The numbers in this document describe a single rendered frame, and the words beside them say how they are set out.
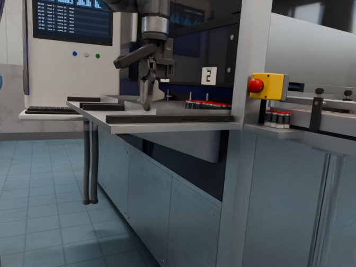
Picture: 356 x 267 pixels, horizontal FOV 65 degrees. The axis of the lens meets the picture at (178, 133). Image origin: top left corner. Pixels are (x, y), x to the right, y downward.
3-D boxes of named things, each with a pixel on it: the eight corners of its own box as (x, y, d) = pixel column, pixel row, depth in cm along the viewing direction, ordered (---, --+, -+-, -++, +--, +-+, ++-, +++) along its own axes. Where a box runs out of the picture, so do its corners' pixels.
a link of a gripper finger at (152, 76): (154, 95, 77) (156, 62, 75) (149, 95, 76) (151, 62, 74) (148, 94, 81) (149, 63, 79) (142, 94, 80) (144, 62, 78)
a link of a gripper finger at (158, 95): (165, 112, 81) (167, 80, 79) (147, 112, 78) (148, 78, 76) (160, 111, 84) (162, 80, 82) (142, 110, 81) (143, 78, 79)
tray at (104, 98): (166, 103, 145) (166, 96, 144) (193, 109, 122) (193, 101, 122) (100, 101, 128) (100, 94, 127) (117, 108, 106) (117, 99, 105)
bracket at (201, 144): (212, 160, 98) (215, 123, 95) (217, 162, 95) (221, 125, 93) (118, 169, 81) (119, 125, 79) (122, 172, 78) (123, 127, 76)
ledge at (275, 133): (275, 129, 91) (276, 123, 91) (311, 137, 80) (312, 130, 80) (243, 130, 84) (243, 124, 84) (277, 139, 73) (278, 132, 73)
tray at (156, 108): (202, 111, 116) (203, 103, 115) (247, 120, 94) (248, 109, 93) (124, 110, 99) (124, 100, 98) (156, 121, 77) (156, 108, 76)
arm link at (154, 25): (148, 14, 72) (136, 19, 79) (147, 33, 73) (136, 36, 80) (174, 19, 76) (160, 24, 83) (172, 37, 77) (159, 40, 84)
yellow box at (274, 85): (266, 98, 84) (269, 74, 83) (285, 100, 78) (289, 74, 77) (247, 98, 81) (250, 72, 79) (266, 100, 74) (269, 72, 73)
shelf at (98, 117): (161, 106, 149) (161, 103, 149) (257, 128, 90) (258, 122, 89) (65, 105, 125) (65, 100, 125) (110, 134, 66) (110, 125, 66)
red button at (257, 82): (255, 92, 80) (257, 78, 79) (266, 94, 76) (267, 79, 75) (245, 92, 78) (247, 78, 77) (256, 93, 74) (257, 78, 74)
